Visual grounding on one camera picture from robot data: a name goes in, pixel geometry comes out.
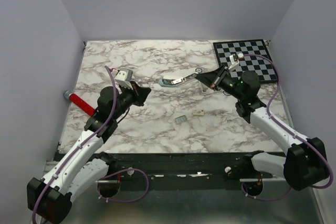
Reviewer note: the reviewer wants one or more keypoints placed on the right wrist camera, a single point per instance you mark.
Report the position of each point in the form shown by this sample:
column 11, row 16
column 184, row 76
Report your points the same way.
column 234, row 61

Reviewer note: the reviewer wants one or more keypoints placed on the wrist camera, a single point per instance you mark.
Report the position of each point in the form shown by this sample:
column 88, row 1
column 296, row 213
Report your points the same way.
column 124, row 77
column 234, row 61

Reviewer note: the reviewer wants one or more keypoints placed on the light blue stapler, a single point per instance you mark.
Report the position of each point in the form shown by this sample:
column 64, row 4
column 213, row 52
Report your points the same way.
column 174, row 82

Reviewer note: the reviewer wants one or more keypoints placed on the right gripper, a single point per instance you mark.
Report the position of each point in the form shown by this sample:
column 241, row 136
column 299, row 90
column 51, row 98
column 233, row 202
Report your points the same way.
column 213, row 79

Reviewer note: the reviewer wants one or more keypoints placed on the black mounting base plate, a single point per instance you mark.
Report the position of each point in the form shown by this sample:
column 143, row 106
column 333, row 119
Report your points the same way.
column 175, row 171

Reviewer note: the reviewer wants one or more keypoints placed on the black white checkerboard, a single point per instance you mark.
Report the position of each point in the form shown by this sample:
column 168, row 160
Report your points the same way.
column 256, row 58

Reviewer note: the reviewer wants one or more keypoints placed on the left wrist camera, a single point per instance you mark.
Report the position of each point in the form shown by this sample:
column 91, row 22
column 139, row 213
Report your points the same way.
column 124, row 77

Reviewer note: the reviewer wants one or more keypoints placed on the staple tray with staples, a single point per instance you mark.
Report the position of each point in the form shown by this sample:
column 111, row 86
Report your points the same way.
column 180, row 119

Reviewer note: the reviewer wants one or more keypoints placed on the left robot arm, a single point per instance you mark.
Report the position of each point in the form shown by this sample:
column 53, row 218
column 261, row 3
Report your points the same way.
column 76, row 153

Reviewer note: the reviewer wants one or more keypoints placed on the staple box sleeve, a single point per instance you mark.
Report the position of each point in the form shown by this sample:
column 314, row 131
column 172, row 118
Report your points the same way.
column 198, row 112

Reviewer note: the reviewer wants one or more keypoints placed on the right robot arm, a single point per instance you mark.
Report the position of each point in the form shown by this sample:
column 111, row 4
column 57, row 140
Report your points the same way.
column 304, row 162

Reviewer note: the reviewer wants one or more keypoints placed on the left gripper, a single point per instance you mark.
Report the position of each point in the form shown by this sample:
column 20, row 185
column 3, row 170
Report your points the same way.
column 140, row 94

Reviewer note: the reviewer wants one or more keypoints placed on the red handled tool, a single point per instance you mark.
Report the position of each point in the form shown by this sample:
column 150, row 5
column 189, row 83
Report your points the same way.
column 79, row 102

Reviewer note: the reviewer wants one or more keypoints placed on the aluminium rail frame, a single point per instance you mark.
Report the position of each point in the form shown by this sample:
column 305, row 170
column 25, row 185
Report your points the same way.
column 273, row 201

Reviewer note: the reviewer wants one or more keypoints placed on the beige green stapler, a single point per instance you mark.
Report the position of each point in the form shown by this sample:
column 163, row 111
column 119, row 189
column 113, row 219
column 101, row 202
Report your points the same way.
column 203, row 87

